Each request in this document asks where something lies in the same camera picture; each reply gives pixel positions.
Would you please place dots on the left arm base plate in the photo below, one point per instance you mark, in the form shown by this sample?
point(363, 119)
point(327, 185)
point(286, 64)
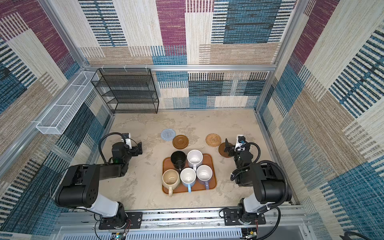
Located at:
point(133, 221)

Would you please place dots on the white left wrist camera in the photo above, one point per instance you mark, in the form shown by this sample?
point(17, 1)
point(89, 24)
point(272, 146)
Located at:
point(128, 140)

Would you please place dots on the large brown wooden coaster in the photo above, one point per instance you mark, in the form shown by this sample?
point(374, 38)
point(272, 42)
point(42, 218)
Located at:
point(222, 152)

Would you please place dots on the grey-blue woven coaster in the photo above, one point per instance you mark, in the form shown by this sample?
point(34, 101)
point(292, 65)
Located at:
point(168, 134)

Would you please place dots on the white mug blue handle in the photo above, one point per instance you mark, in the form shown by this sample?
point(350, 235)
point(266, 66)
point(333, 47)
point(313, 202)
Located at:
point(188, 178)

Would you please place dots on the black mug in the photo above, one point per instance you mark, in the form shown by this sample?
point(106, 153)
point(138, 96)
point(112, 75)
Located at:
point(178, 160)

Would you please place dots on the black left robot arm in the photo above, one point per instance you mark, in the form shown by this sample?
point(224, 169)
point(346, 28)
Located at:
point(79, 188)

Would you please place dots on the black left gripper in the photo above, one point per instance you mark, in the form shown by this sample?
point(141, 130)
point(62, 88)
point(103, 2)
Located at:
point(135, 148)

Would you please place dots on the beige ceramic mug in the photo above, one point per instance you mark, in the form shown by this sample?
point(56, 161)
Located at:
point(171, 180)

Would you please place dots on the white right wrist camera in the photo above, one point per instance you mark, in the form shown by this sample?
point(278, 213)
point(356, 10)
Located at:
point(240, 143)

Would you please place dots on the white speckled mug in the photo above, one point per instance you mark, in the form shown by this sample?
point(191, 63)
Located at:
point(195, 159)

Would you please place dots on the white mesh wall basket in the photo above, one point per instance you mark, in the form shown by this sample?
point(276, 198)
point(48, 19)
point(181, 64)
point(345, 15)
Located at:
point(60, 115)

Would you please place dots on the aluminium front rail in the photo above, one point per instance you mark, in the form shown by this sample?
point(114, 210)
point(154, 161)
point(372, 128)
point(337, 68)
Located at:
point(178, 218)

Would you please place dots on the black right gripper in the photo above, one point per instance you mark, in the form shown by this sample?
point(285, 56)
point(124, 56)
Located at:
point(231, 147)

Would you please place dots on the white mug purple handle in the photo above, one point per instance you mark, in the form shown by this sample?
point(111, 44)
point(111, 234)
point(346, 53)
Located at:
point(204, 175)

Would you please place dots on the brown plastic serving tray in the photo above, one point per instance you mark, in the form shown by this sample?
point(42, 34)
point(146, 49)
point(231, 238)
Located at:
point(207, 160)

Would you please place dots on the woven rattan coaster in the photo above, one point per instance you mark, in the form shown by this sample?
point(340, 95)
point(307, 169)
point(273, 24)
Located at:
point(213, 140)

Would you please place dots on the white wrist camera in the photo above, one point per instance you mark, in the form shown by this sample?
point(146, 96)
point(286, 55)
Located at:
point(128, 140)
point(240, 143)

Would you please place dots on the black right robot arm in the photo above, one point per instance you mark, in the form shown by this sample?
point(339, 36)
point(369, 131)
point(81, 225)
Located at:
point(269, 182)

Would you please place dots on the black wire shelf rack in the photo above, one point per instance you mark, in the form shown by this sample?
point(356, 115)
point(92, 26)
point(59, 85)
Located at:
point(127, 90)

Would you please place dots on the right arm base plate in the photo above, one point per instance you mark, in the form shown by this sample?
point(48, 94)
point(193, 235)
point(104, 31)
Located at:
point(233, 217)

